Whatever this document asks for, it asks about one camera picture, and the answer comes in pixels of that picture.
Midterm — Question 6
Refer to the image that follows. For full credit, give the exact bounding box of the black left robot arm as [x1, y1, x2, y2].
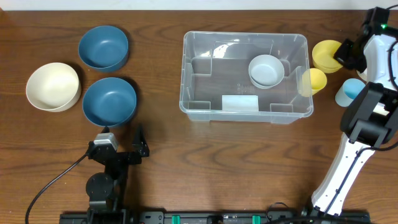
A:
[86, 126, 150, 224]

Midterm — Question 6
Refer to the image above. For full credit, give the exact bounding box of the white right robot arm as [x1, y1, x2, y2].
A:
[311, 7, 397, 217]

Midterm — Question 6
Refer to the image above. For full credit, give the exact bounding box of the clear plastic storage bin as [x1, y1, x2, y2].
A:
[179, 31, 314, 124]

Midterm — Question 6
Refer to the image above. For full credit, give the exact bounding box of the large cream bowl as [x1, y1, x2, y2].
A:
[25, 62, 81, 112]

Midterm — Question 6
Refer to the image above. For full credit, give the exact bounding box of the dark blue bowl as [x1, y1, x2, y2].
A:
[78, 26, 129, 73]
[82, 77, 137, 127]

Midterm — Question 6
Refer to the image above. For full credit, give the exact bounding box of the grey plastic bowl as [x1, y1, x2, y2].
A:
[248, 55, 285, 89]

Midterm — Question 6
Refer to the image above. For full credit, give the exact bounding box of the yellow plastic bowl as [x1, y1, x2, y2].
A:
[312, 40, 343, 73]

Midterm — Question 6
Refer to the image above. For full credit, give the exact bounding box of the white plastic bowl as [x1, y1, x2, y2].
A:
[356, 69, 368, 82]

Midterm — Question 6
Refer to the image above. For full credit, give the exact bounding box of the dark blue bowl front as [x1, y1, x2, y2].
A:
[82, 77, 137, 127]

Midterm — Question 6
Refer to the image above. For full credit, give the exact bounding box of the white label in bin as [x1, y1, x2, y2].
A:
[221, 95, 259, 112]

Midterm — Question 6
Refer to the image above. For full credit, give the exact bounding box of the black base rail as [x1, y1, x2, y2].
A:
[59, 210, 371, 224]

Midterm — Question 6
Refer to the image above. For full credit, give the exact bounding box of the dark blue bowl rear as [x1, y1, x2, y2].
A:
[78, 26, 129, 73]

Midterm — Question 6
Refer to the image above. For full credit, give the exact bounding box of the light blue plastic cup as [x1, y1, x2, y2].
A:
[335, 78, 365, 107]

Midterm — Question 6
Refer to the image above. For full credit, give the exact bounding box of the yellow plastic cup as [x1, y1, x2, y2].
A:
[298, 68, 327, 97]

